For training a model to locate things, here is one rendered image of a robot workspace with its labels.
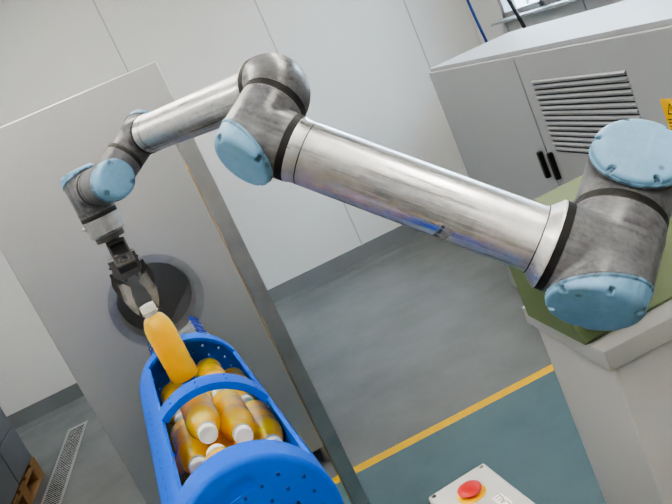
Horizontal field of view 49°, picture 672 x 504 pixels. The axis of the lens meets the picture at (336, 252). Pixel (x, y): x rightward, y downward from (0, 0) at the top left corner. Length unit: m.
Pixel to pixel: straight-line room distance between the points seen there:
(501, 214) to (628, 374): 0.40
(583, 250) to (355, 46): 5.34
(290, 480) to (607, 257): 0.60
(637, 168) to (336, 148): 0.47
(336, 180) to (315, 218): 5.16
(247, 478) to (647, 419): 0.71
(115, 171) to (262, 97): 0.56
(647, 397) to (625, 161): 0.44
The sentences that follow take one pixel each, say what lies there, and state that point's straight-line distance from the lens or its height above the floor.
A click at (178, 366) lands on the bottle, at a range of 1.89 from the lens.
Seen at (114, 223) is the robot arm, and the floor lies 1.58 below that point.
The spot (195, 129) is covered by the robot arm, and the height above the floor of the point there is 1.71.
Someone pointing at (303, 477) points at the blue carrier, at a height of 1.15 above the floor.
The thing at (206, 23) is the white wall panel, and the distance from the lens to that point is 6.25.
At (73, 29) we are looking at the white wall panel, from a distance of 6.29.
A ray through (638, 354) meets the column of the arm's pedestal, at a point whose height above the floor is 1.07.
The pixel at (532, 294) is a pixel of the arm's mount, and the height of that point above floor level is 1.17.
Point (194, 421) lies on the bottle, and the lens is 1.56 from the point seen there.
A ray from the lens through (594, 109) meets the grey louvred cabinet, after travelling 2.80.
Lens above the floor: 1.73
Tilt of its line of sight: 14 degrees down
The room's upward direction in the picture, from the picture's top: 24 degrees counter-clockwise
